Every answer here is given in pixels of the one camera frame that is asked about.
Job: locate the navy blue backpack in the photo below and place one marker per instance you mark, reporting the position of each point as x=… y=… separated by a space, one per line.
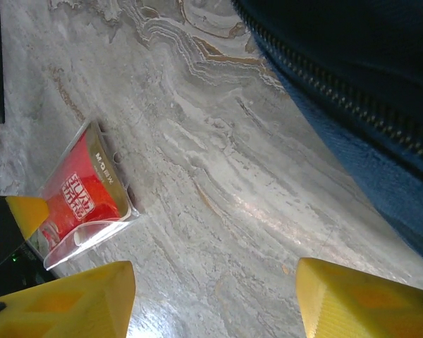
x=356 y=70

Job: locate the red snack packet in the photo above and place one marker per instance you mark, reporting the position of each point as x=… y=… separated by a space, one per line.
x=88 y=183

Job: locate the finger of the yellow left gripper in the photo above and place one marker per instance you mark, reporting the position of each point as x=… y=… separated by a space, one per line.
x=30 y=214

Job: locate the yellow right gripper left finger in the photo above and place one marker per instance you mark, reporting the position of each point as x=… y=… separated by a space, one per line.
x=74 y=310

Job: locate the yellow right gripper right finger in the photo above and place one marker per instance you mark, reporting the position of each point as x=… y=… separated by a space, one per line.
x=366 y=306

